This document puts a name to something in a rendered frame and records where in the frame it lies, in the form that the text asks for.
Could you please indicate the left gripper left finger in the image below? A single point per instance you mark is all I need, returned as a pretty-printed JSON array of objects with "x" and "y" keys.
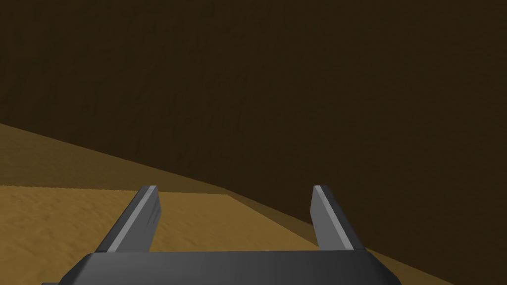
[{"x": 136, "y": 227}]

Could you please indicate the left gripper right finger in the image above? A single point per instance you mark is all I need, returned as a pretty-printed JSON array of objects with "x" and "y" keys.
[{"x": 332, "y": 225}]

